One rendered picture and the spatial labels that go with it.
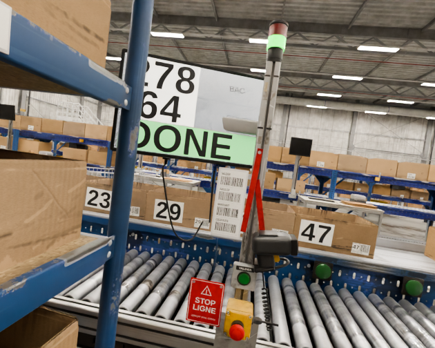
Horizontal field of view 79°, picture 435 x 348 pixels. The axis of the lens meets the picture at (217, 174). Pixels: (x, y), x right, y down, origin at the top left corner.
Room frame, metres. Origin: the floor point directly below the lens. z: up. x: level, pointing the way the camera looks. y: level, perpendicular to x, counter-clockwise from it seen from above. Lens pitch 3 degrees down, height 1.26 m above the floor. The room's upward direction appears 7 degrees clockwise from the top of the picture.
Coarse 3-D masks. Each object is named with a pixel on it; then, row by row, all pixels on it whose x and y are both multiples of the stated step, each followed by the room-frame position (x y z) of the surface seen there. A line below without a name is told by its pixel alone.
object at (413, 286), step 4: (412, 280) 1.16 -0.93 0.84; (416, 280) 1.16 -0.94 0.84; (408, 284) 1.16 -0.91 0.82; (412, 284) 1.15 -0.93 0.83; (416, 284) 1.15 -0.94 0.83; (420, 284) 1.15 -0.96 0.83; (408, 288) 1.15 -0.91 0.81; (412, 288) 1.15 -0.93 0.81; (416, 288) 1.15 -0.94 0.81; (420, 288) 1.15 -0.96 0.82; (408, 292) 1.16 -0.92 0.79; (412, 292) 1.15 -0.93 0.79; (416, 292) 1.15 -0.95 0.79; (420, 292) 1.15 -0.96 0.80
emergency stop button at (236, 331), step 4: (232, 328) 0.64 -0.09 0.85; (236, 328) 0.63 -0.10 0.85; (240, 328) 0.63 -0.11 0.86; (232, 332) 0.63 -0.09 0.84; (236, 332) 0.63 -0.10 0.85; (240, 332) 0.63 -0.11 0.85; (244, 332) 0.64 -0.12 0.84; (232, 336) 0.63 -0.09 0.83; (236, 336) 0.63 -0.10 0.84; (240, 336) 0.63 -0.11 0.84; (236, 340) 0.63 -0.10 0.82
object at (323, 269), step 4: (320, 264) 1.21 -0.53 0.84; (324, 264) 1.21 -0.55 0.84; (316, 268) 1.21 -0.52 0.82; (320, 268) 1.21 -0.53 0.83; (324, 268) 1.20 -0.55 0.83; (328, 268) 1.20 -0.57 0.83; (316, 272) 1.21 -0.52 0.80; (320, 272) 1.21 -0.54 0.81; (324, 272) 1.20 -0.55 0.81; (328, 272) 1.20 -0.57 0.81; (320, 276) 1.21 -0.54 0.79; (324, 276) 1.20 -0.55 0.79; (328, 276) 1.20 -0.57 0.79
